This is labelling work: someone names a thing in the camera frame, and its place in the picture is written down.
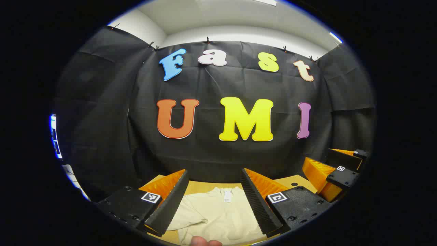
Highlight cream sweatshirt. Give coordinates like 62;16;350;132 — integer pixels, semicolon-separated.
166;186;270;246

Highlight black backdrop cloth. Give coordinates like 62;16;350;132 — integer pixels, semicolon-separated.
51;26;376;202

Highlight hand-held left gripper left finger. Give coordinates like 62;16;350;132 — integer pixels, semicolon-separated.
94;169;190;238

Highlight bright blue-white screen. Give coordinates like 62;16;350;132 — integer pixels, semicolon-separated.
50;114;64;160

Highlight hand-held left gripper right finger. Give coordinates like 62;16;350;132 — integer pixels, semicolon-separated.
240;167;334;238

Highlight white object with black cables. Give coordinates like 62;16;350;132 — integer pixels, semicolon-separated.
61;164;91;201

